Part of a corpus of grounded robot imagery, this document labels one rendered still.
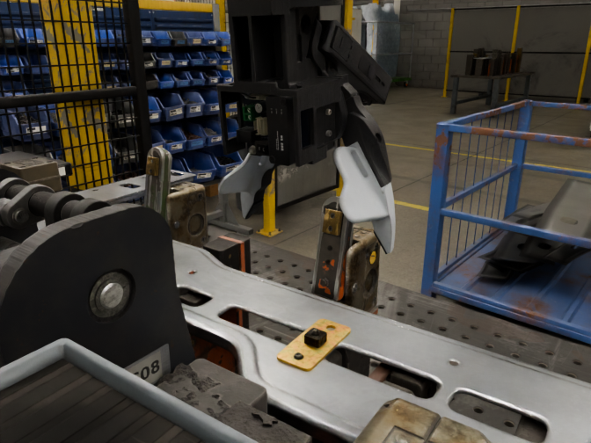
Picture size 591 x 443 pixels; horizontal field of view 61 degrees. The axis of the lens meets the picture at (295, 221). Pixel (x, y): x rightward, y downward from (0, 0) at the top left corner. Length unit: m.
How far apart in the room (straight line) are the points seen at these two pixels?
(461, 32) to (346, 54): 12.60
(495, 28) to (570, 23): 1.50
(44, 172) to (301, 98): 0.79
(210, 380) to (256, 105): 0.19
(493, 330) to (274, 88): 0.91
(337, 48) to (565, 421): 0.34
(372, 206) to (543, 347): 0.81
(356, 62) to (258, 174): 0.13
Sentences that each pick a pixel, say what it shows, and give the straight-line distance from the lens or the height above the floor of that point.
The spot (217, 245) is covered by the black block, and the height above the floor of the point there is 0.99.
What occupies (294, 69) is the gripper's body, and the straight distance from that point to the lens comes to 0.36.
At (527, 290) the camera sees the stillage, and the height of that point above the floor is 0.16.
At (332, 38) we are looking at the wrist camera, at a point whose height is 1.28.
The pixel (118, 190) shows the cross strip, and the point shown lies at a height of 1.00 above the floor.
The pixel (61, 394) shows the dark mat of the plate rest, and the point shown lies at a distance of 0.21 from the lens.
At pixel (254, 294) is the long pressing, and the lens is 0.60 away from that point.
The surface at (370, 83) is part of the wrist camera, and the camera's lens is 0.44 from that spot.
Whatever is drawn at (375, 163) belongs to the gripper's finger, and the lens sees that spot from 0.39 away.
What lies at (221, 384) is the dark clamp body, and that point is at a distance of 0.33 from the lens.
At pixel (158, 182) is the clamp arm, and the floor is 1.07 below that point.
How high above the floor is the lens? 1.28
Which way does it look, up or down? 20 degrees down
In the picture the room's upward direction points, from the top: straight up
